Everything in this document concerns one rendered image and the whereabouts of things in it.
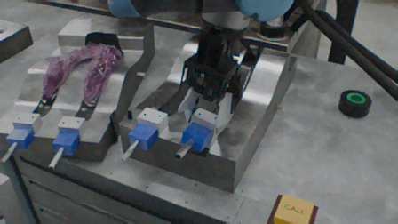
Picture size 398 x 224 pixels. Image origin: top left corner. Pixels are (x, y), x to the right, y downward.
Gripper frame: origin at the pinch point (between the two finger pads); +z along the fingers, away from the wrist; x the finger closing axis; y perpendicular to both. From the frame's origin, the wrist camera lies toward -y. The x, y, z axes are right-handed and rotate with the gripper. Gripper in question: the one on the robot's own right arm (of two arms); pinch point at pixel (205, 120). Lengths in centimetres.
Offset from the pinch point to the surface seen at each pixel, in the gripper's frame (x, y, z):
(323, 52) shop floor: 8, -238, 60
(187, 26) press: -37, -70, 11
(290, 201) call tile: 20.1, 2.0, 7.9
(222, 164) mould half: 5.8, 2.0, 6.5
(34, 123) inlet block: -35.2, 8.1, 12.4
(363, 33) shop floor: 33, -288, 50
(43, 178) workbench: -43, -2, 41
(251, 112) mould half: 5.6, -14.0, 2.9
